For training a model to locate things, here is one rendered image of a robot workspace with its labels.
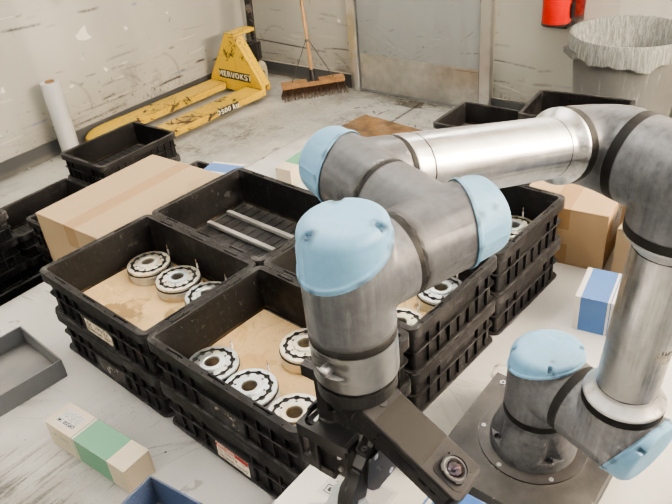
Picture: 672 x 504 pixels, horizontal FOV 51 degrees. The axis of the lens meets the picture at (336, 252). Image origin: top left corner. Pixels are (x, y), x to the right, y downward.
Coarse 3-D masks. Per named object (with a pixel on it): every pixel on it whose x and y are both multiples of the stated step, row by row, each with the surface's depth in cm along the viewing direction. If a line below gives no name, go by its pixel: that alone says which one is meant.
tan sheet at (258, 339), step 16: (256, 320) 147; (272, 320) 147; (240, 336) 143; (256, 336) 143; (272, 336) 142; (240, 352) 139; (256, 352) 138; (272, 352) 138; (272, 368) 134; (288, 384) 130; (304, 384) 130
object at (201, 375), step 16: (256, 272) 145; (272, 272) 144; (224, 288) 141; (176, 320) 133; (400, 336) 123; (160, 352) 127; (176, 352) 125; (400, 352) 122; (192, 368) 121; (208, 384) 119; (224, 384) 117; (240, 400) 113; (256, 416) 112; (272, 416) 110; (288, 432) 107
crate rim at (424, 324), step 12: (264, 264) 147; (492, 264) 140; (288, 276) 142; (480, 276) 137; (456, 288) 134; (468, 288) 135; (444, 300) 131; (456, 300) 133; (432, 312) 128; (444, 312) 130; (420, 324) 126; (432, 324) 128; (420, 336) 126
